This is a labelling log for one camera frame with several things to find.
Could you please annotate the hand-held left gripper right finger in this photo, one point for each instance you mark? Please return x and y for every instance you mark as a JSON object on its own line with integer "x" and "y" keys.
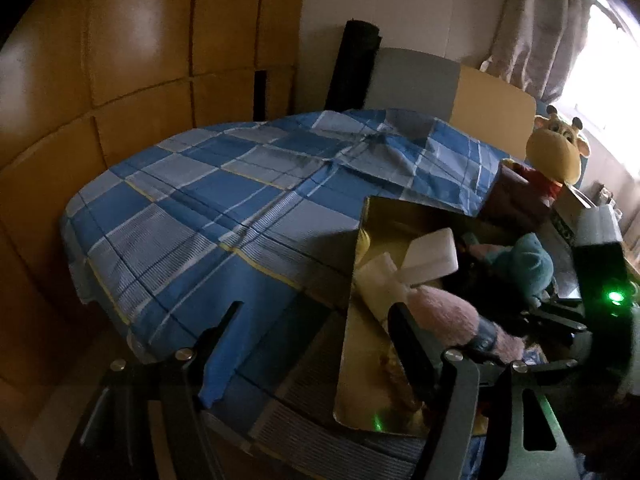
{"x": 410, "y": 355}

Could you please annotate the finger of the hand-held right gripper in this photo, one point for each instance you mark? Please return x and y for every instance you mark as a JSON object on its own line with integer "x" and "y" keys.
{"x": 555, "y": 322}

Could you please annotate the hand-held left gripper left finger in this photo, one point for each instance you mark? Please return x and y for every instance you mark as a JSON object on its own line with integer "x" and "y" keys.
{"x": 220, "y": 375}

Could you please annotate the gold cardboard box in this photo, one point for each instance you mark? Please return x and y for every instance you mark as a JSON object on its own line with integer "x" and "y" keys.
{"x": 360, "y": 360}

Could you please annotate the pink plush roll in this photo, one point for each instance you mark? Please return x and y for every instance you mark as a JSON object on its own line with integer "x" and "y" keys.
{"x": 445, "y": 315}

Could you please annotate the blue rabbit plush toy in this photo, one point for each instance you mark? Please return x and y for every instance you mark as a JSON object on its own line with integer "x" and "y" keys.
{"x": 525, "y": 265}

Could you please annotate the white foam pad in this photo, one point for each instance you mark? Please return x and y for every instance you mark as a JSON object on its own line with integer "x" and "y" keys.
{"x": 435, "y": 260}

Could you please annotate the yellow bear plush toy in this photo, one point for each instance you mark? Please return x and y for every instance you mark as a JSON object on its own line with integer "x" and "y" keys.
{"x": 552, "y": 192}

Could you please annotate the yellow giraffe plush toy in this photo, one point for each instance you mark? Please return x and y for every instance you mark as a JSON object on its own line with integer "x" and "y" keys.
{"x": 555, "y": 150}

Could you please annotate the window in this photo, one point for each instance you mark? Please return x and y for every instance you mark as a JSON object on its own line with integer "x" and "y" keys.
{"x": 610, "y": 85}

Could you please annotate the blue plaid blanket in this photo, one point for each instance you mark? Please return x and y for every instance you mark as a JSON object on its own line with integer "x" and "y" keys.
{"x": 200, "y": 200}

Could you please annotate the beige patterned curtain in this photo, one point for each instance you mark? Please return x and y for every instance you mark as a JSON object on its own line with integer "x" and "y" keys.
{"x": 540, "y": 25}

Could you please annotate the blue yellow grey headboard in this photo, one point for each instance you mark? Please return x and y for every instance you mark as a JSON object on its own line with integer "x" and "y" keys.
{"x": 415, "y": 80}

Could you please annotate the black rolled mat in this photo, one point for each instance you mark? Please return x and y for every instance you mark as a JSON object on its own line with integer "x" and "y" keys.
{"x": 352, "y": 65}

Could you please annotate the wooden wardrobe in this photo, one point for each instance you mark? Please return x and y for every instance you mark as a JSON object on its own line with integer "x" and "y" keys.
{"x": 125, "y": 35}

